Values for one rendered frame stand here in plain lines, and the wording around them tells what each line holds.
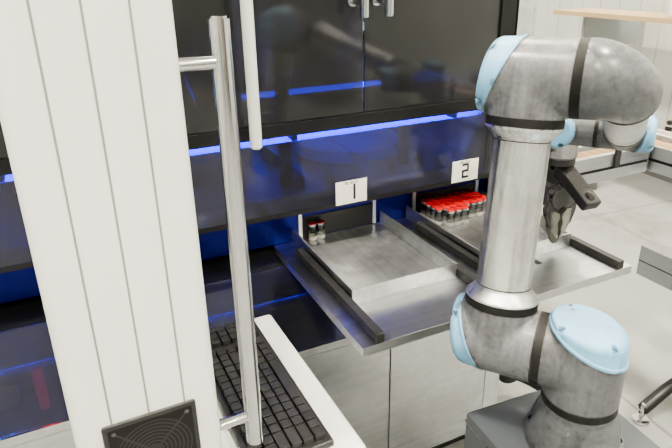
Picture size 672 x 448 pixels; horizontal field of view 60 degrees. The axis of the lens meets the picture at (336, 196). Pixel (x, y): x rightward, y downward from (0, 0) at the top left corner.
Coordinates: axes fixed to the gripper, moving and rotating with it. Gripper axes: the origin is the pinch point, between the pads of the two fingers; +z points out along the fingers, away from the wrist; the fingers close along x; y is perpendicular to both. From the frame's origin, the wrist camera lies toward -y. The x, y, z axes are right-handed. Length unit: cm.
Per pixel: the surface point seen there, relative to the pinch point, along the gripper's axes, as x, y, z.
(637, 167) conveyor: -76, 38, 5
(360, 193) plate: 38.7, 26.9, -9.8
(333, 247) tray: 46, 27, 3
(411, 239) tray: 28.6, 19.0, 1.6
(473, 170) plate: 4.4, 26.9, -10.2
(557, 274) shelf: 7.4, -8.3, 3.6
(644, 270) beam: -84, 34, 46
